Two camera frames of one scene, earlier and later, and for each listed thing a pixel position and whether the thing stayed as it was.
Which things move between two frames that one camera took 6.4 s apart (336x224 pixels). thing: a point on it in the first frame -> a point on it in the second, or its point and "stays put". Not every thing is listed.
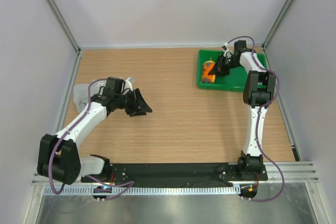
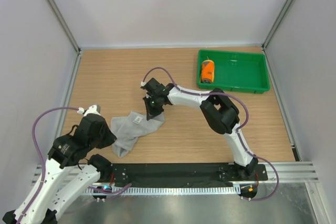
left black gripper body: (124, 100) -> (94, 142)
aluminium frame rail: (280, 172) stays put
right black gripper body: (226, 64) -> (153, 103)
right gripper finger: (216, 68) -> (150, 112)
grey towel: (81, 93) -> (127, 129)
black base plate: (177, 174) stays put
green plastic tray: (235, 81) stays put
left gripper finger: (134, 110) -> (107, 137)
